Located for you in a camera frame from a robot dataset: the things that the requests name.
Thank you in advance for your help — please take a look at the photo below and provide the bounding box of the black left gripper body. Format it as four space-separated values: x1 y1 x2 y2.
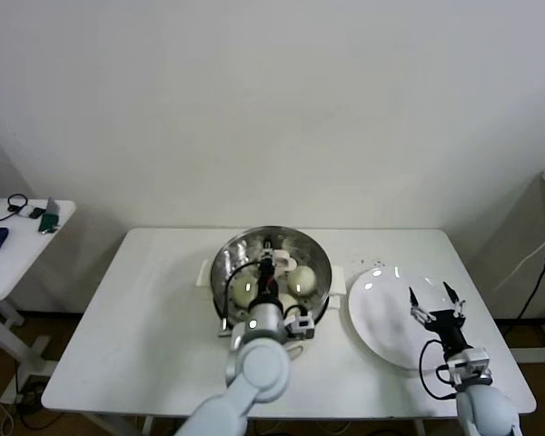
253 266 282 302

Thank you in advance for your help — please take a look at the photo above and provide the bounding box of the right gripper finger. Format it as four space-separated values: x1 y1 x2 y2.
442 280 468 319
407 285 435 324

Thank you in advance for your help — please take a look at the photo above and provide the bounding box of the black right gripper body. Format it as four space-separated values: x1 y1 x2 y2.
424 306 473 353

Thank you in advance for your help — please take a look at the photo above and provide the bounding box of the stainless steel steamer basket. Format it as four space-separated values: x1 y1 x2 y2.
208 225 333 340

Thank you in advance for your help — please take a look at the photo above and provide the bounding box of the white round plate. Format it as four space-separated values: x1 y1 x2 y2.
347 266 463 372

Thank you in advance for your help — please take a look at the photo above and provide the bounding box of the green clamp tool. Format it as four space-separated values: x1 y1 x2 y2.
38 195 61 235

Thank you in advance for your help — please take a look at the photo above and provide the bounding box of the white side table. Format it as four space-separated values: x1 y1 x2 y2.
0 197 77 405

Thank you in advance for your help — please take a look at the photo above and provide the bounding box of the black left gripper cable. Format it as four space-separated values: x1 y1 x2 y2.
217 261 267 337

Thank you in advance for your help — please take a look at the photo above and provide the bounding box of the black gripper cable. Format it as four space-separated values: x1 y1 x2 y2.
217 261 267 337
418 338 458 401

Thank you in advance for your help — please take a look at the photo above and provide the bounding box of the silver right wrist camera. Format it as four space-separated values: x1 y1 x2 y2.
444 347 494 387

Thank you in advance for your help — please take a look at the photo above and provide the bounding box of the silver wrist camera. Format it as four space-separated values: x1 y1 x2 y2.
283 311 317 341
444 347 494 387

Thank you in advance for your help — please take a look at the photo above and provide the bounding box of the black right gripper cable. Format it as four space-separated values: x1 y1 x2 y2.
418 338 458 401

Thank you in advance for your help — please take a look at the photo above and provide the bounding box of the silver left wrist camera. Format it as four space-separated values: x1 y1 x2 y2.
283 311 317 341

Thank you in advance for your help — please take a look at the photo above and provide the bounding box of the white wall cable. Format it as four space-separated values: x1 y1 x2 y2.
494 224 545 292

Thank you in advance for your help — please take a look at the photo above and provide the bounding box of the black looped cable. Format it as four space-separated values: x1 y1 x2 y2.
6 193 31 213

